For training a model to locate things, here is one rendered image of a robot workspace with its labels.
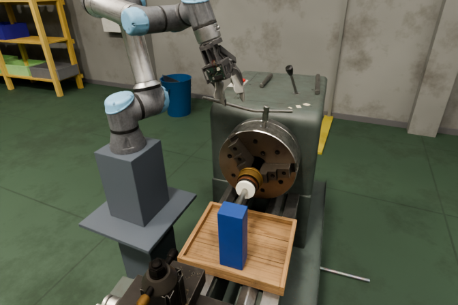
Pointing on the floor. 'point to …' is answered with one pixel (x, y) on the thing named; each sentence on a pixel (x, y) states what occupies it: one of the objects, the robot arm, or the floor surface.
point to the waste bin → (178, 93)
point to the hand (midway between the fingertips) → (234, 99)
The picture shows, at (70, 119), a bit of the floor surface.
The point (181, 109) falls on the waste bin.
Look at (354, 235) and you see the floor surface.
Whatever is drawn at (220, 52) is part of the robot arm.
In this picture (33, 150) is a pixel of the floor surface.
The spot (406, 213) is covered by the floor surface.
